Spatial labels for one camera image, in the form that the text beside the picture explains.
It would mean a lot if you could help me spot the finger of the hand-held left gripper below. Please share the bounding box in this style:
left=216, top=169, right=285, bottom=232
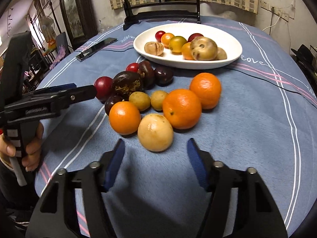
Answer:
left=32, top=83, right=77, bottom=96
left=50, top=85, right=97, bottom=105

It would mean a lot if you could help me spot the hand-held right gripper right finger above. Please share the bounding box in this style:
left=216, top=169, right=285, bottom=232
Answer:
left=187, top=138, right=289, bottom=238

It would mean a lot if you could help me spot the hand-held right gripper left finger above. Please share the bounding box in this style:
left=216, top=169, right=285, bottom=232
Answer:
left=25, top=138, right=125, bottom=238

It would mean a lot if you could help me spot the dark purple plum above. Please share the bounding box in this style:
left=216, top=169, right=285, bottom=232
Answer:
left=104, top=95, right=123, bottom=116
left=154, top=66, right=174, bottom=87

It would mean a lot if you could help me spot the wrinkled dark purple fruit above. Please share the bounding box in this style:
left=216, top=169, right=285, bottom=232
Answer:
left=112, top=71, right=144, bottom=100

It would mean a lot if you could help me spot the smooth orange tomato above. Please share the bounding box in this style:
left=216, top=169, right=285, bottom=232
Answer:
left=161, top=33, right=175, bottom=49
left=181, top=42, right=196, bottom=60
left=109, top=101, right=141, bottom=135

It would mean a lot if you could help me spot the orange tangerine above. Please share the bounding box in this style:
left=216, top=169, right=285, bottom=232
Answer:
left=189, top=73, right=222, bottom=110
left=162, top=89, right=202, bottom=130

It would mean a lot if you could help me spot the dark purple mangosteen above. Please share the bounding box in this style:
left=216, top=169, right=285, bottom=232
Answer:
left=137, top=61, right=156, bottom=90

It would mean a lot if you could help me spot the green-yellow tomato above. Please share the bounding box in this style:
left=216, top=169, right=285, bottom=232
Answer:
left=169, top=36, right=188, bottom=54

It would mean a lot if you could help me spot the spotted tan round fruit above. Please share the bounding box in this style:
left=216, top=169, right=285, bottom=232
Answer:
left=190, top=36, right=218, bottom=61

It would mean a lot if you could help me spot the dark red plum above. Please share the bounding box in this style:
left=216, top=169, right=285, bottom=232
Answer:
left=187, top=33, right=204, bottom=42

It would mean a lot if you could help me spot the white oval plate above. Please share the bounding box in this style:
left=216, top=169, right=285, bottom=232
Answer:
left=133, top=23, right=243, bottom=70

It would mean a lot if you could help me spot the person's left forearm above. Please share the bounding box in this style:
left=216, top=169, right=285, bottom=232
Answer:
left=0, top=161, right=41, bottom=232

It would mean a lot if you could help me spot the person's left hand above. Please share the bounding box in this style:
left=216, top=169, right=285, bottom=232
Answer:
left=0, top=123, right=44, bottom=171

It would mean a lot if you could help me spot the purple cloth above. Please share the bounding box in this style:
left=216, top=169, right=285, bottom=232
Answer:
left=50, top=45, right=65, bottom=68

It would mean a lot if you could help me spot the grey chair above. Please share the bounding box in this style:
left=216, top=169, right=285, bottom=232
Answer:
left=55, top=32, right=73, bottom=55

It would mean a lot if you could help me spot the black smartphone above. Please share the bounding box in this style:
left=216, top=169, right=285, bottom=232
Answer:
left=75, top=38, right=118, bottom=62

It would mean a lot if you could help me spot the standing electric fan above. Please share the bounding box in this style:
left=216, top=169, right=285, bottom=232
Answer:
left=38, top=15, right=56, bottom=45

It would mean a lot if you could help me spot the blue striped tablecloth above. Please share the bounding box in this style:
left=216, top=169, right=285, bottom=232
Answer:
left=35, top=16, right=317, bottom=238

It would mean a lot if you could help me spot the black floor stand pole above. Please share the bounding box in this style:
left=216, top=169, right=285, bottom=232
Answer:
left=45, top=0, right=62, bottom=34

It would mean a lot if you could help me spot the dark wood framed painting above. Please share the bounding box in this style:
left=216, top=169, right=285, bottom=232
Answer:
left=56, top=0, right=98, bottom=46

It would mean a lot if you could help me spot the black hat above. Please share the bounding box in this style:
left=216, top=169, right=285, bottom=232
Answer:
left=291, top=44, right=315, bottom=60

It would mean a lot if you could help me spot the white power cable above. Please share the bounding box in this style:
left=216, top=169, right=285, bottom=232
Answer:
left=262, top=7, right=281, bottom=33

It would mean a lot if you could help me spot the white wall socket strip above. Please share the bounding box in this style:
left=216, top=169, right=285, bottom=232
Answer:
left=260, top=0, right=290, bottom=20

